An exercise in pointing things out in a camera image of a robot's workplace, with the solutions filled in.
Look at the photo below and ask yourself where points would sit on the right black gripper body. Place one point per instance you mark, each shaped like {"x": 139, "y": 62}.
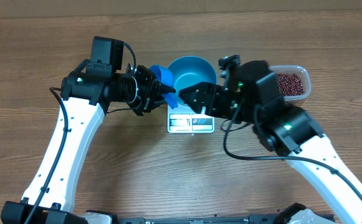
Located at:
{"x": 225, "y": 101}

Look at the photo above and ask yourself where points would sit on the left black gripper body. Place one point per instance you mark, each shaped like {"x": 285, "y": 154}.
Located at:
{"x": 146, "y": 89}

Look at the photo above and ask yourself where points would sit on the blue plastic measuring scoop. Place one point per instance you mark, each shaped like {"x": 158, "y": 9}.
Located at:
{"x": 164, "y": 76}

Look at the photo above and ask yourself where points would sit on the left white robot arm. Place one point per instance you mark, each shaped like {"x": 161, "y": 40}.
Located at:
{"x": 84, "y": 97}

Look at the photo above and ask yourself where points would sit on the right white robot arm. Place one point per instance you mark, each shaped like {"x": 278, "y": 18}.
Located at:
{"x": 251, "y": 94}

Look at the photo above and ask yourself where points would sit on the blue metal bowl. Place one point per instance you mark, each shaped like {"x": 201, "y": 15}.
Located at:
{"x": 190, "y": 70}

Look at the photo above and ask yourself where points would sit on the white digital kitchen scale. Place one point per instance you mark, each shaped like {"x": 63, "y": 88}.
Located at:
{"x": 183, "y": 120}

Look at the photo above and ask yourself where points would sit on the red beans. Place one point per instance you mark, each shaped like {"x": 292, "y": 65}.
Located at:
{"x": 290, "y": 84}

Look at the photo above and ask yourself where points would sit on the clear plastic container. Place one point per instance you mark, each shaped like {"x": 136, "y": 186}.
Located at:
{"x": 301, "y": 72}

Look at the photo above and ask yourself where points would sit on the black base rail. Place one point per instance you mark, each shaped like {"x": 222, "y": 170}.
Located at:
{"x": 196, "y": 220}

